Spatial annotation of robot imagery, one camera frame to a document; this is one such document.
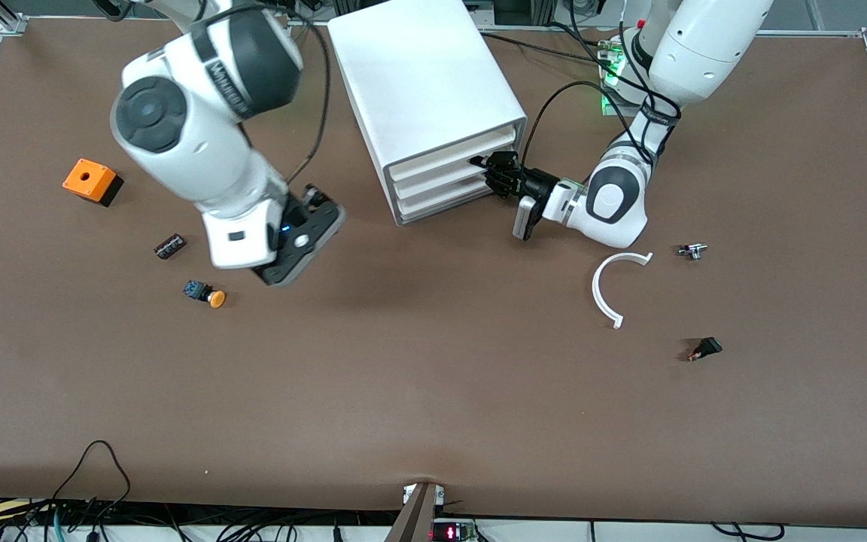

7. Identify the yellow mushroom push button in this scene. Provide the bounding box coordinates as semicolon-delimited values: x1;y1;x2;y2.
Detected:
183;280;227;309

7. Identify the orange box with black base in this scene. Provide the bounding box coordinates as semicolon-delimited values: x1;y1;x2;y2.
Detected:
62;158;124;208

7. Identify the small red digit display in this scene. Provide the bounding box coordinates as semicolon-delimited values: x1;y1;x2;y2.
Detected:
431;519;479;542

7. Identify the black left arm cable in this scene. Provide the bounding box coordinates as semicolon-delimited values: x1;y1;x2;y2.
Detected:
520;81;679;170

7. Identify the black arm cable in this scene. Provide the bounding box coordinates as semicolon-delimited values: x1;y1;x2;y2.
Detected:
283;23;333;185
520;81;679;170

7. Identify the black cable behind cabinet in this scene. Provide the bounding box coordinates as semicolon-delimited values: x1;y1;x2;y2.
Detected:
479;30;607;65

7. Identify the white semicircular bracket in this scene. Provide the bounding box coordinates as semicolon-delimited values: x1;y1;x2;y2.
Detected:
592;252;654;330

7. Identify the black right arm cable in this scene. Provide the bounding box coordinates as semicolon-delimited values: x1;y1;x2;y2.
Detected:
283;23;333;185

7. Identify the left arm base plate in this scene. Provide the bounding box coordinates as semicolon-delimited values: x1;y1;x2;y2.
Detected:
598;30;653;117

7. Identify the black looped cable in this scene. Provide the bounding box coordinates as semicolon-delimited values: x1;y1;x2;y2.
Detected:
50;440;132;520

